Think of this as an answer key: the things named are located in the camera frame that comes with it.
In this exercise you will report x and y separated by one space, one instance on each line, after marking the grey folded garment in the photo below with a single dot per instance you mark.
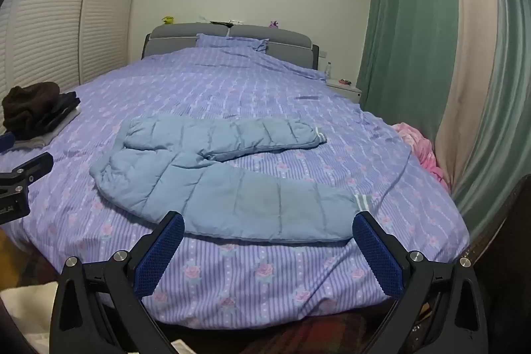
54 132

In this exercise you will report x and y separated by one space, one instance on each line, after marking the beige curtain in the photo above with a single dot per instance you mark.
468 68

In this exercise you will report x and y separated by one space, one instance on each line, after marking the white cloth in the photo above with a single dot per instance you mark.
25 312

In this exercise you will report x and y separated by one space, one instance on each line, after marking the narrow white louvered door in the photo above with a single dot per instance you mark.
110 5

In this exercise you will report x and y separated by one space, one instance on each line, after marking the dark brown fluffy garment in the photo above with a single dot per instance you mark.
27 105

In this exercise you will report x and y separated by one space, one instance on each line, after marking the purple floral pillow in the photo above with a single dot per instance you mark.
232 43

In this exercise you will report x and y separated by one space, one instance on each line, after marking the small red item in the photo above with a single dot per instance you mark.
344 82

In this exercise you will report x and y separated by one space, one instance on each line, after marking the grey padded headboard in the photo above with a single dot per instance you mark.
182 34

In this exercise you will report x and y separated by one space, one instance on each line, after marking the red plaid rug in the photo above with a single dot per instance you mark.
315 333

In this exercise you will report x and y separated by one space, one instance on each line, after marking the clear plastic bottle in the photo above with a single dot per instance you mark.
328 70

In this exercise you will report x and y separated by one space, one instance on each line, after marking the flat black item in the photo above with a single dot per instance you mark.
220 23

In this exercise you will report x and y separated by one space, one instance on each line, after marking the light blue padded pants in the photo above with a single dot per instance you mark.
215 192

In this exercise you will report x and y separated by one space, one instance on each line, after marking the white nightstand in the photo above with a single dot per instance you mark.
346 92

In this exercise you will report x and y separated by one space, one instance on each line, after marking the wide white louvered door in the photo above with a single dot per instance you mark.
45 5

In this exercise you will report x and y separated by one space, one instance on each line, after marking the pink cloth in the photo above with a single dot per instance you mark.
419 148

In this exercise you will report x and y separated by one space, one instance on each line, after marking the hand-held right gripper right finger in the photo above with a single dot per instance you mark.
377 254

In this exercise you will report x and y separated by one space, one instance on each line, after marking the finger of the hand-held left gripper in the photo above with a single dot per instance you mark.
6 141
35 167

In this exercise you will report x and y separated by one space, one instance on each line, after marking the pale teal curtain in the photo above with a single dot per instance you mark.
506 109

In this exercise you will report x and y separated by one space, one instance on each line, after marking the yellow toy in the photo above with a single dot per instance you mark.
168 20

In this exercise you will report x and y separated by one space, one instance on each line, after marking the purple floral bed cover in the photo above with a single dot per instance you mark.
257 97

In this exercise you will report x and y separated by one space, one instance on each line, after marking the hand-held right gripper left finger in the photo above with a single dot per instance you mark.
159 254

